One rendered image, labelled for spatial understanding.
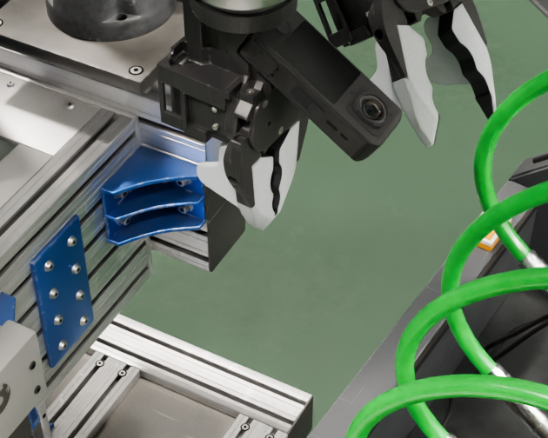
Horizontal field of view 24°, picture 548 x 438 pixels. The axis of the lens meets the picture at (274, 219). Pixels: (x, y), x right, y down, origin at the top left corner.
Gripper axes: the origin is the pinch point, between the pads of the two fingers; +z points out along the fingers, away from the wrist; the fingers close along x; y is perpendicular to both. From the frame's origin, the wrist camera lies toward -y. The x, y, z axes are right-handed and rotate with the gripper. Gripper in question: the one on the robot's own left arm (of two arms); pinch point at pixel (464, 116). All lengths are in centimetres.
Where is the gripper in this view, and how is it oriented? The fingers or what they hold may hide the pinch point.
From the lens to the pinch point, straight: 98.7
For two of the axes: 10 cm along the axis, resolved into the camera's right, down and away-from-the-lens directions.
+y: -6.2, 2.0, 7.6
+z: 3.7, 9.3, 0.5
